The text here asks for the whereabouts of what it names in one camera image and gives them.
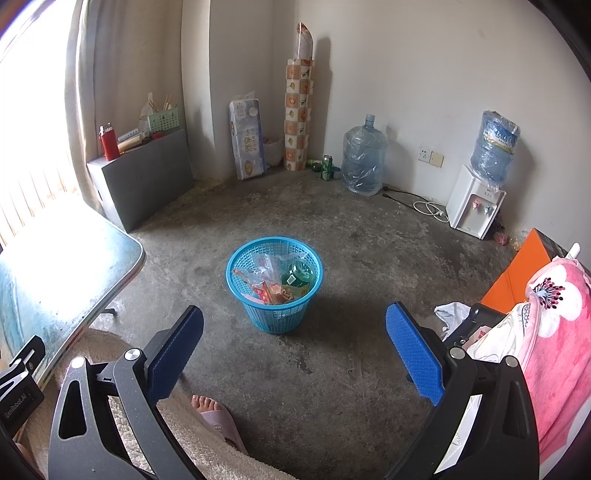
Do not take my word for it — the white water dispenser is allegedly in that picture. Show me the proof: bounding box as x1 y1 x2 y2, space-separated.
445 164 507 241

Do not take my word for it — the plain blue water jug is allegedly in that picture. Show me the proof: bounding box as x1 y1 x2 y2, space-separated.
342 114 389 197

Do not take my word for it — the pink slipper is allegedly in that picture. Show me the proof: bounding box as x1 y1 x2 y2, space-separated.
198 401 249 455

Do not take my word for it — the metal balcony railing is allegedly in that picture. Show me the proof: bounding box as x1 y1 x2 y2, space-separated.
0 157 88 250

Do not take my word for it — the labelled blue water jug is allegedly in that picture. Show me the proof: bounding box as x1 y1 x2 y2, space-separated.
470 110 522 189

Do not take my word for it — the toilet paper pack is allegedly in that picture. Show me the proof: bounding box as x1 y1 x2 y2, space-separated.
228 91 269 181

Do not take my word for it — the red thermos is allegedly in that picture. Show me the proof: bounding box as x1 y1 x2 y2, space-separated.
99 122 120 161

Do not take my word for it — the green plastic basket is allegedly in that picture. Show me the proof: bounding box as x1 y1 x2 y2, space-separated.
147 108 180 134

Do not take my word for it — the white power cable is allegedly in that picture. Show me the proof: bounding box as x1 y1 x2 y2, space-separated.
412 199 451 225

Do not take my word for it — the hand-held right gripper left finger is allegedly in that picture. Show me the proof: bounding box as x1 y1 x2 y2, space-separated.
48 305 205 480

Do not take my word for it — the pink floral blanket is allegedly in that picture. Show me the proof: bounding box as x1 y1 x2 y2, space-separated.
466 256 591 467

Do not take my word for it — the white cloth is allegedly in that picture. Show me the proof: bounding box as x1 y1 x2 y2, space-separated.
434 302 472 342

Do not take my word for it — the grey cabinet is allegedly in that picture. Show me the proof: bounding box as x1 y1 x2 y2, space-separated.
87 128 195 233

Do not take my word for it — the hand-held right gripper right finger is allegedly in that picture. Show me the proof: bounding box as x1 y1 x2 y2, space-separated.
385 301 541 480

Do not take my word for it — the red print plastic bag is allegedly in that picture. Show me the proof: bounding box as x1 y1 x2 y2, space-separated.
232 268 289 306

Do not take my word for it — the blue plastic basket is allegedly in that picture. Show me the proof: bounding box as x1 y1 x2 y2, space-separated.
226 236 323 334

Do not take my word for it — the white plastic bag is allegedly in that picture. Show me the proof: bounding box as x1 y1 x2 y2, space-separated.
263 135 284 167

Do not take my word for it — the orange box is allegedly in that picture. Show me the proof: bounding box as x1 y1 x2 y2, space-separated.
480 227 571 315

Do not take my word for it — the beach print folding table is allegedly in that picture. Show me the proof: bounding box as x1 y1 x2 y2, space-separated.
0 203 147 388

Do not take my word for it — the white floral paper roll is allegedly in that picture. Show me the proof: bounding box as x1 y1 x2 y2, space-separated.
294 21 316 61

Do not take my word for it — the orange tile pattern roll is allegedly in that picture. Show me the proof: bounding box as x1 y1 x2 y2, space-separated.
283 58 316 172

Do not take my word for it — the green label plastic bottle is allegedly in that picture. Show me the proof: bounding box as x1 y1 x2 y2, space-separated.
279 259 319 296

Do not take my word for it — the black power cable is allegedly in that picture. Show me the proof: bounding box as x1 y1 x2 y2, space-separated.
381 185 446 206

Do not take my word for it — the person's bare foot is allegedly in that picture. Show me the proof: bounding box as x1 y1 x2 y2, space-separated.
191 394 222 416

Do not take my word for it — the beige curtain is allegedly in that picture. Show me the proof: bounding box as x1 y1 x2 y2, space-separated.
60 0 185 204

